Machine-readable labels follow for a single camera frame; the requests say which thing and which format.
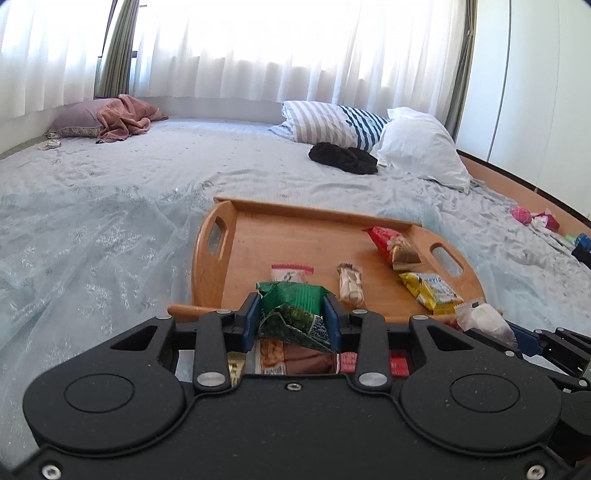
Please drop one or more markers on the red and white small toy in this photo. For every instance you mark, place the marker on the red and white small toy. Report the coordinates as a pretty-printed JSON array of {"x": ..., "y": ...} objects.
[{"x": 547, "y": 221}]

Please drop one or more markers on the white sheer curtain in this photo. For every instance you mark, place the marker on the white sheer curtain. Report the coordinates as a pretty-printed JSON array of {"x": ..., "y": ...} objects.
[{"x": 277, "y": 46}]

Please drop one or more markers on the green snack packet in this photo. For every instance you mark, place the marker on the green snack packet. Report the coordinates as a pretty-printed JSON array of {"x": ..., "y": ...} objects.
[{"x": 295, "y": 309}]

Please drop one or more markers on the wide red snack packet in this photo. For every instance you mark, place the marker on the wide red snack packet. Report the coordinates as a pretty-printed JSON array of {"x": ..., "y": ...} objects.
[{"x": 399, "y": 363}]

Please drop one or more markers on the grey-green curtain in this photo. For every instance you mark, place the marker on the grey-green curtain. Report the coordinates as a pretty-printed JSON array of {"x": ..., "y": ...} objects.
[
  {"x": 117, "y": 50},
  {"x": 461, "y": 69}
]

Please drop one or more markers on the pale blue bed sheet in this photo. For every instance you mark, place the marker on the pale blue bed sheet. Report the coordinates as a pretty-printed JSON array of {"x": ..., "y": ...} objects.
[{"x": 207, "y": 147}]

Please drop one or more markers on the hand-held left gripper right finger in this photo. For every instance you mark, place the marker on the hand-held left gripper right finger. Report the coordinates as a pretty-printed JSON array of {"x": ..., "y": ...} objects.
[{"x": 332, "y": 321}]

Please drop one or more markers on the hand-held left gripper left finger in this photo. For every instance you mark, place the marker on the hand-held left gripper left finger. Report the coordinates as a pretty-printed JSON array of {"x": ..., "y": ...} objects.
[{"x": 251, "y": 316}]

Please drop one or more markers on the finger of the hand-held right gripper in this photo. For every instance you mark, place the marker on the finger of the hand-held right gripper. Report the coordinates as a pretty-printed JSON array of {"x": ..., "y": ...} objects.
[
  {"x": 526, "y": 344},
  {"x": 496, "y": 348}
]

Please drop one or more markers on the pink crumpled cloth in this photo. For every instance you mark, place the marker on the pink crumpled cloth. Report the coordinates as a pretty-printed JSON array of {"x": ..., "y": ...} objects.
[{"x": 124, "y": 117}]

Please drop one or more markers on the black crumpled cloth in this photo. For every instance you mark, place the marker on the black crumpled cloth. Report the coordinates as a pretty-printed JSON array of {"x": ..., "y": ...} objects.
[{"x": 341, "y": 157}]

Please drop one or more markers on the wooden tray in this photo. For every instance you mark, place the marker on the wooden tray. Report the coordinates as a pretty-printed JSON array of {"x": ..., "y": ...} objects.
[{"x": 295, "y": 240}]

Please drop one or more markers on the gold snack packet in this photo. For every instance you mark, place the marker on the gold snack packet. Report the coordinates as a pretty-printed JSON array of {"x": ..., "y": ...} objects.
[{"x": 235, "y": 367}]

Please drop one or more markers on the white wardrobe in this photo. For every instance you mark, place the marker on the white wardrobe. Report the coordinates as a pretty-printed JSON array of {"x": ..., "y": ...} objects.
[{"x": 531, "y": 92}]

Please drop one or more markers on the purple pillow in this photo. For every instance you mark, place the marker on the purple pillow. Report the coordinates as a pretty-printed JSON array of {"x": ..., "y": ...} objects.
[{"x": 76, "y": 117}]

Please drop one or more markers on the clear nougat packet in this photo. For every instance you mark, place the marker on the clear nougat packet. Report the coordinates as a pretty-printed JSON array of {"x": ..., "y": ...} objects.
[{"x": 350, "y": 286}]

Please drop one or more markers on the wooden bed frame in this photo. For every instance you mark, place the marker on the wooden bed frame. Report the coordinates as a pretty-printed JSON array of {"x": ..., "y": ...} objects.
[{"x": 508, "y": 177}]

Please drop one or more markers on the red triangular snack packet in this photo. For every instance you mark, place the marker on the red triangular snack packet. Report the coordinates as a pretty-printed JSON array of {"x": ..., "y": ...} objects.
[{"x": 390, "y": 242}]

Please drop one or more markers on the pink snack packet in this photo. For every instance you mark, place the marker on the pink snack packet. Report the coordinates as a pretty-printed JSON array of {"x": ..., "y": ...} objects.
[{"x": 292, "y": 272}]

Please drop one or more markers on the white snack packet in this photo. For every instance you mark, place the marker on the white snack packet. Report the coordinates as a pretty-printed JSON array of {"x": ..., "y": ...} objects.
[{"x": 487, "y": 321}]

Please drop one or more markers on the small silver trinket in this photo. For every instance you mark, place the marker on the small silver trinket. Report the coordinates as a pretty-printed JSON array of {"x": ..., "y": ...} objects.
[{"x": 51, "y": 144}]

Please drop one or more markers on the striped pillow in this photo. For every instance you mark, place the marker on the striped pillow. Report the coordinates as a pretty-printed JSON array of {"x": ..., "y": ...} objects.
[{"x": 318, "y": 122}]

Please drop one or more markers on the yellow snack packet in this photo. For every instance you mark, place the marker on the yellow snack packet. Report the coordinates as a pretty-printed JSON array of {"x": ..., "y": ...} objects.
[{"x": 429, "y": 288}]

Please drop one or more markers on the brown chocolate packet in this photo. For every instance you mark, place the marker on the brown chocolate packet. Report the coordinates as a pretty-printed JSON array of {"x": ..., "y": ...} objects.
[{"x": 295, "y": 362}]

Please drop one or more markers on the white pillow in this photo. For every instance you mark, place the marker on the white pillow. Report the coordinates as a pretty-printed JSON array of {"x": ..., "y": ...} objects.
[{"x": 415, "y": 147}]

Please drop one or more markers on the pink yarn ball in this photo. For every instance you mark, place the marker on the pink yarn ball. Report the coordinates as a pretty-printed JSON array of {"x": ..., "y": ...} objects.
[{"x": 521, "y": 215}]

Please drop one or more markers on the dark blue item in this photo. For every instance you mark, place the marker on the dark blue item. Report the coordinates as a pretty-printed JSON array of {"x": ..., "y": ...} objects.
[{"x": 582, "y": 254}]

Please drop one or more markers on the small green and blue item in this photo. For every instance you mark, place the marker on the small green and blue item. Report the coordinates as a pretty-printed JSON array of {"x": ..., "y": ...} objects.
[{"x": 579, "y": 239}]

